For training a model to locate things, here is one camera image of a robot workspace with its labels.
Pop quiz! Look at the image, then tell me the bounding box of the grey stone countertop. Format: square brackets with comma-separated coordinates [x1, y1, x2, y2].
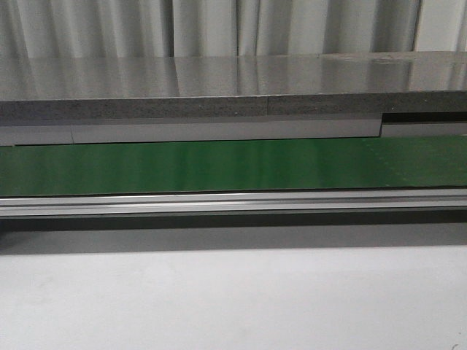
[1, 52, 466, 124]

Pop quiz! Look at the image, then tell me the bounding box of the green conveyor belt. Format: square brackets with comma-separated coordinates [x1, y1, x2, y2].
[1, 136, 466, 197]

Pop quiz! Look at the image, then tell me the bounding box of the grey conveyor back panel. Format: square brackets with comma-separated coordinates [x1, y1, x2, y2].
[1, 112, 466, 146]

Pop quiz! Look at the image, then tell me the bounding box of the white pleated curtain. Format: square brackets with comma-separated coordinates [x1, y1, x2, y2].
[1, 1, 466, 58]

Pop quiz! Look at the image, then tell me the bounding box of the aluminium conveyor front rail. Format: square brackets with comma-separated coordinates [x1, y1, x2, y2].
[1, 188, 466, 218]

